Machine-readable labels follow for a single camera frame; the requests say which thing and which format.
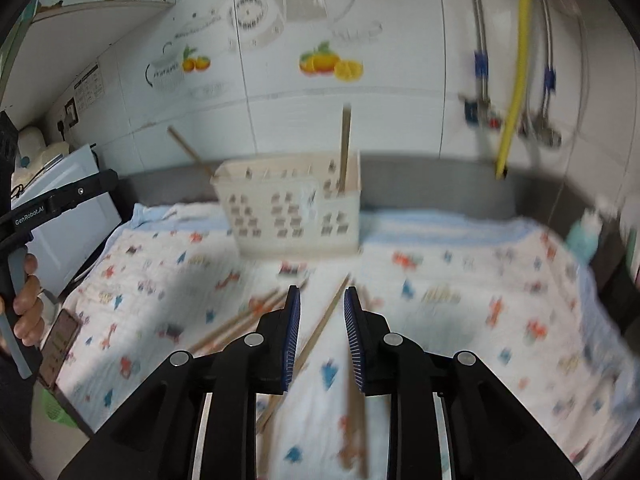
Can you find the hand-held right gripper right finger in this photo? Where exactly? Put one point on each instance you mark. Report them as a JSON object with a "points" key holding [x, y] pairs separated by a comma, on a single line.
{"points": [[352, 340]]}

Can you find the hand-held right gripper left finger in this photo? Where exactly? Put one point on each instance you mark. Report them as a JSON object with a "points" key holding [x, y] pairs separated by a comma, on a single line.
{"points": [[293, 340]]}

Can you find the wooden chopstick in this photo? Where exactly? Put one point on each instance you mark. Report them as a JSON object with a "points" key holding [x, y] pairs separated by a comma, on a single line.
{"points": [[345, 145], [240, 317], [262, 440], [276, 400], [190, 150], [356, 425], [235, 332], [325, 315]]}

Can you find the wall label sticker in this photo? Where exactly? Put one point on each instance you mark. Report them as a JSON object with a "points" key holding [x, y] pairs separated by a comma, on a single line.
{"points": [[89, 87]]}

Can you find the person's left hand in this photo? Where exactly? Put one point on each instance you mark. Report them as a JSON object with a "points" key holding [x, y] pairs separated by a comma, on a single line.
{"points": [[30, 310]]}

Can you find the wall water valve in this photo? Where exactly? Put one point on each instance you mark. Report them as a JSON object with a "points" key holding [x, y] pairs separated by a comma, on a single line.
{"points": [[542, 130], [482, 112]]}

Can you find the green plastic basket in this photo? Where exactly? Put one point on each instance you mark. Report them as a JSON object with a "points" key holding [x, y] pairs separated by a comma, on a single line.
{"points": [[57, 410]]}

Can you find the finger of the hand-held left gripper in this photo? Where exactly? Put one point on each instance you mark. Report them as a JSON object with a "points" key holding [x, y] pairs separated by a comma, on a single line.
{"points": [[82, 191]]}

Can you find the light blue bottle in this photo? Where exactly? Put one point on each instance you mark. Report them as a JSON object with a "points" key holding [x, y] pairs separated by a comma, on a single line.
{"points": [[584, 240]]}

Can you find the white appliance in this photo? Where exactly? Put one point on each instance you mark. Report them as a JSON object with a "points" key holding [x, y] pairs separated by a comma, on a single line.
{"points": [[75, 240]]}

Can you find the printed blanket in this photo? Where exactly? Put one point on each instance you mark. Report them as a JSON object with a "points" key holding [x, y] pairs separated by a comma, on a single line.
{"points": [[450, 320]]}

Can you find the white plastic container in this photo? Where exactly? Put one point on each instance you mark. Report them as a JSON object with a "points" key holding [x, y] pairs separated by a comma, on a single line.
{"points": [[42, 152]]}

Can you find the wall socket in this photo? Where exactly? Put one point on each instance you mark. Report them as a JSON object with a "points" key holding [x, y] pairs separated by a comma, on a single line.
{"points": [[71, 112]]}

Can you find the smartphone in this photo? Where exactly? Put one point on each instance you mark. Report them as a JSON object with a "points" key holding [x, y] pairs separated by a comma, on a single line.
{"points": [[60, 347]]}

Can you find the white plastic chopstick holder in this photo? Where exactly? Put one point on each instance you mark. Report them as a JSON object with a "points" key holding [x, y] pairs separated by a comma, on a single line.
{"points": [[290, 210]]}

